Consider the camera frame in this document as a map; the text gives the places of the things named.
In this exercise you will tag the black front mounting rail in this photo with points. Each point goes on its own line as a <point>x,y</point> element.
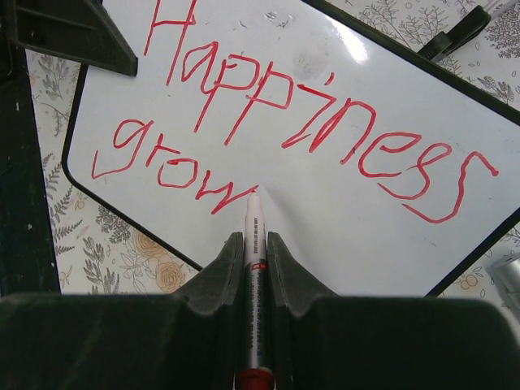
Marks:
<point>28,262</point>

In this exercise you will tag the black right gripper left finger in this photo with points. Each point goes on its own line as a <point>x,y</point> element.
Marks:
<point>182,340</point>

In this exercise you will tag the floral patterned table mat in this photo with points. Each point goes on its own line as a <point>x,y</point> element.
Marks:
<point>97,252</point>

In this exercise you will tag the silver metal microphone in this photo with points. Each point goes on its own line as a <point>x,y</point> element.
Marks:
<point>505,274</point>

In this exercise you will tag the red white marker pen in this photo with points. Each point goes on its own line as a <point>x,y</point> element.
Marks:
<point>254,368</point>

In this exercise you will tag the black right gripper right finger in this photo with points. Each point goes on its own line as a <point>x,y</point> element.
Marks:
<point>325,341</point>

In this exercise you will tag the black framed whiteboard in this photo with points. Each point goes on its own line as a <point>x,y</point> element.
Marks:
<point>383,173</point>

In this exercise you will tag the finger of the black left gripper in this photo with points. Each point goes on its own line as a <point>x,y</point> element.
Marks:
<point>81,31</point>

